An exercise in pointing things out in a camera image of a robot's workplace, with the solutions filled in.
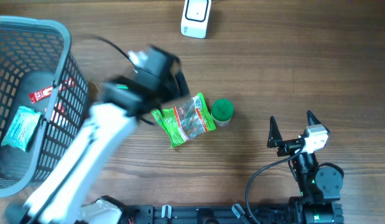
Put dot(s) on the green lid jar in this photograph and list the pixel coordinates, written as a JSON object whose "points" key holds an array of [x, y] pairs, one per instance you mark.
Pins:
{"points": [[222, 111]]}

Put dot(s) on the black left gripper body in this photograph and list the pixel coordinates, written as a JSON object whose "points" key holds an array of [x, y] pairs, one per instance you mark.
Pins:
{"points": [[168, 91]]}

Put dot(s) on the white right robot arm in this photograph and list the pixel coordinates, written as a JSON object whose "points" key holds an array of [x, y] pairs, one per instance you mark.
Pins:
{"points": [[319, 184]]}

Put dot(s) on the teal tissue pack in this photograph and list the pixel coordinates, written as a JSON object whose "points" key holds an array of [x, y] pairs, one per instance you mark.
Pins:
{"points": [[21, 128]]}

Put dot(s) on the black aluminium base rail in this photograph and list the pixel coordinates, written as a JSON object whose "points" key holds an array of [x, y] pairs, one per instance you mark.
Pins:
{"points": [[204, 214]]}

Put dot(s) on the green candy bag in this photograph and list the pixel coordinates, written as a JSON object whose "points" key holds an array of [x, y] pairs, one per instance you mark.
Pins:
{"points": [[185, 121]]}

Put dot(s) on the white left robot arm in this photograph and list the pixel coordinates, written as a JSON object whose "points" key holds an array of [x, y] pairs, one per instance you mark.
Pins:
{"points": [[122, 104]]}

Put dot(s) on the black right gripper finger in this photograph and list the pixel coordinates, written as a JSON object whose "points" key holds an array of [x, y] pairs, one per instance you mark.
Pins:
{"points": [[274, 133], [311, 118]]}

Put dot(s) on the white barcode scanner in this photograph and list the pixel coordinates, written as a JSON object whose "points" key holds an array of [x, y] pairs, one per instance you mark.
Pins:
{"points": [[195, 18]]}

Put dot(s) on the red coffee stick sachet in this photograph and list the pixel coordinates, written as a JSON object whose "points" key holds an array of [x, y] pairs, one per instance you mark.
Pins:
{"points": [[42, 94]]}

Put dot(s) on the grey plastic basket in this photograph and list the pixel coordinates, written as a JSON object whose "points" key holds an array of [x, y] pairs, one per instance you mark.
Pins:
{"points": [[35, 54]]}

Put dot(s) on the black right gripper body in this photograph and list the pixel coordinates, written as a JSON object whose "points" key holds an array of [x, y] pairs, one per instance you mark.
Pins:
{"points": [[288, 147]]}

